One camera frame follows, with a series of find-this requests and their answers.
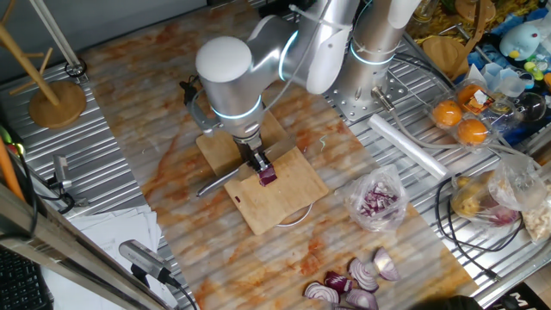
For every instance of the orange plastic rod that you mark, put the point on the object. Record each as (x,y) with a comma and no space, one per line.
(8,172)

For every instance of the aluminium frame bar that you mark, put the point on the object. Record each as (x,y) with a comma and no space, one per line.
(64,249)

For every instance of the orange marble pattern mat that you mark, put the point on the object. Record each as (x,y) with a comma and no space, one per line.
(172,142)

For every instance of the wooden mug tree stand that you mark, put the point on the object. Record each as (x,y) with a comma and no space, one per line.
(58,105)

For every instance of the plastic bag of white pieces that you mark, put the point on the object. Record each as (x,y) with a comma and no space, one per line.
(538,219)

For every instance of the round wooden tray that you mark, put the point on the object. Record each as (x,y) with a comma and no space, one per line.
(443,56)

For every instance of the blue plush toy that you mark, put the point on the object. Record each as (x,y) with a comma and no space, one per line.
(518,41)

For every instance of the white paper stack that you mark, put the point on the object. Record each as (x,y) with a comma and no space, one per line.
(112,232)

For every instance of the silver depth camera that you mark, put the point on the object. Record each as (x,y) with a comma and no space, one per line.
(142,258)

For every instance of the clear plastic cup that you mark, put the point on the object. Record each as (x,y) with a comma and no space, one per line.
(503,82)

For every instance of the black keyboard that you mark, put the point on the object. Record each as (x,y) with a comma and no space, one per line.
(19,284)

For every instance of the white plastic wrap roll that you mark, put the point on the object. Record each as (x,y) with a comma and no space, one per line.
(409,146)

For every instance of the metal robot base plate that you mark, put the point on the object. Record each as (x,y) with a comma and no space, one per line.
(344,109)

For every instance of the orange fruit with sticker label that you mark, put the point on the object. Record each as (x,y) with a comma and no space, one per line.
(467,94)

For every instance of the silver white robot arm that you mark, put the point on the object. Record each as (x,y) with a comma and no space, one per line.
(232,86)

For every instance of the plastic bag of chopped onion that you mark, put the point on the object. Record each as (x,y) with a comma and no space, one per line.
(376,200)

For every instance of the steel cleaver knife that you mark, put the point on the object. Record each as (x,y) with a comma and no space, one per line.
(217,184)

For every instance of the clear plastic fruit container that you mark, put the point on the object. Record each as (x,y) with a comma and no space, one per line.
(495,120)

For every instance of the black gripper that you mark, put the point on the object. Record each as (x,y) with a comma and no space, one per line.
(251,156)

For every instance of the wooden cutting board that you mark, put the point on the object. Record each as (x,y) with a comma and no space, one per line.
(284,202)

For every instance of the metal clamp tool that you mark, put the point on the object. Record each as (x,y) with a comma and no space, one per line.
(61,169)

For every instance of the white metal rod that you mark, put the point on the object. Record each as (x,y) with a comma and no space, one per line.
(53,32)

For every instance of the plastic bag of potatoes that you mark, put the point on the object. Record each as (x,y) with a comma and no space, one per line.
(473,202)

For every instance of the glass bowl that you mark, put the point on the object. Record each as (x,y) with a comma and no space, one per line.
(531,107)

